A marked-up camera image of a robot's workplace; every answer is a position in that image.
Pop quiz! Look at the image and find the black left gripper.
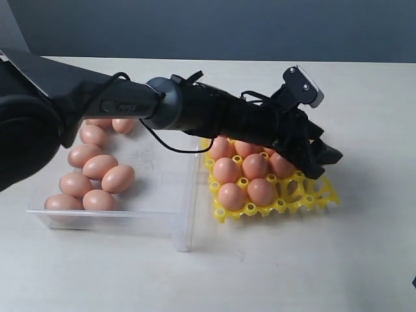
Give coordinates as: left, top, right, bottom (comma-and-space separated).
272, 109, 343, 179

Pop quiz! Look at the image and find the brown egg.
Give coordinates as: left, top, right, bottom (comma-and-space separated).
213, 157, 240, 184
247, 178, 275, 207
208, 136, 234, 161
44, 194, 84, 223
58, 172, 92, 198
79, 125, 108, 147
234, 140, 263, 159
269, 153, 295, 179
101, 165, 135, 194
67, 144, 102, 168
242, 154, 268, 181
112, 118, 135, 134
263, 148, 276, 156
82, 154, 118, 181
218, 183, 245, 211
83, 189, 116, 211
86, 119, 112, 129

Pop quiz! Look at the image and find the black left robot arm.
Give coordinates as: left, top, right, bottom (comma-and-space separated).
1, 48, 342, 189

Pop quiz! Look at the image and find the yellow plastic egg tray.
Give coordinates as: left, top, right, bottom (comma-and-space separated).
202, 138, 340, 223

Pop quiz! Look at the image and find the clear plastic bin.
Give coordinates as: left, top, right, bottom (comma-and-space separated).
27, 123, 202, 252

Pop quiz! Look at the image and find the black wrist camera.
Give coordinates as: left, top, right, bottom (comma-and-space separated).
270, 65, 324, 109

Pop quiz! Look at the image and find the black cable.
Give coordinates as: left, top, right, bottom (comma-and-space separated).
139, 118, 212, 153

